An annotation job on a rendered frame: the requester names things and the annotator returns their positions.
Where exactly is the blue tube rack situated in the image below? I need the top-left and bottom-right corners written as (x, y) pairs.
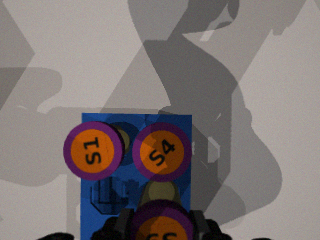
top-left (80, 113), bottom-right (192, 240)

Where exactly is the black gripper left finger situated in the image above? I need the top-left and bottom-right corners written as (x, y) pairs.
top-left (37, 208), bottom-right (134, 240)

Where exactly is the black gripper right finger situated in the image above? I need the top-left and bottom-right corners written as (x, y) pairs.
top-left (189, 210), bottom-right (232, 240)

